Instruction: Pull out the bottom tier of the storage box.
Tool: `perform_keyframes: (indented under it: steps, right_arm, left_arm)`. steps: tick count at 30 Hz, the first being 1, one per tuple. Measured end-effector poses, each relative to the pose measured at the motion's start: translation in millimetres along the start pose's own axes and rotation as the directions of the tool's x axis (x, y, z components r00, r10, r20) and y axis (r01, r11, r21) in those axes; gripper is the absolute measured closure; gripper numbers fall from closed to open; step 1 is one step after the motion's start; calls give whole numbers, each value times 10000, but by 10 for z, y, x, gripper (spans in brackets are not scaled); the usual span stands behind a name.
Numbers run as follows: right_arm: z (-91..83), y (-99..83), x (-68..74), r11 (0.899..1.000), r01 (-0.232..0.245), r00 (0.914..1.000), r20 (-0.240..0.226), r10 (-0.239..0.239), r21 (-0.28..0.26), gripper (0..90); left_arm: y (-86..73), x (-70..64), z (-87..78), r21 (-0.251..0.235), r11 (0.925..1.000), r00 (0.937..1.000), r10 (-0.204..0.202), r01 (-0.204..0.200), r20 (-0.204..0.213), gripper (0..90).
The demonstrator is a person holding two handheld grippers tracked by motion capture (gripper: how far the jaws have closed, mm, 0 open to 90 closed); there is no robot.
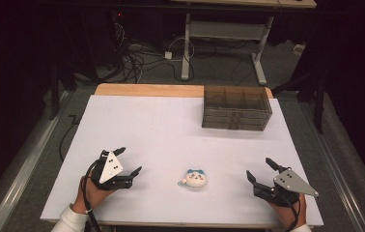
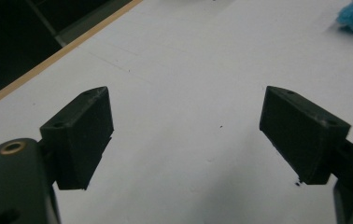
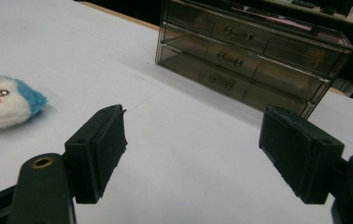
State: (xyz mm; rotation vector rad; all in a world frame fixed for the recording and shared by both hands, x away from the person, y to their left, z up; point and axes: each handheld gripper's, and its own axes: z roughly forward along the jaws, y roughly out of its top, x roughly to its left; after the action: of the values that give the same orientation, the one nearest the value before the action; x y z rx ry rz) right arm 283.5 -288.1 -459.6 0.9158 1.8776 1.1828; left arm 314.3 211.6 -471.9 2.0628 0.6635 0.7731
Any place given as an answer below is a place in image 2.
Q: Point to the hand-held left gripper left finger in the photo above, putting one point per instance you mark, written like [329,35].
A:
[81,137]

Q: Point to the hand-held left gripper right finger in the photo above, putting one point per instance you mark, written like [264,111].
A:
[302,137]

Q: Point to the grey metal floor rail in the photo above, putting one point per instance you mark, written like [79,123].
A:
[87,23]

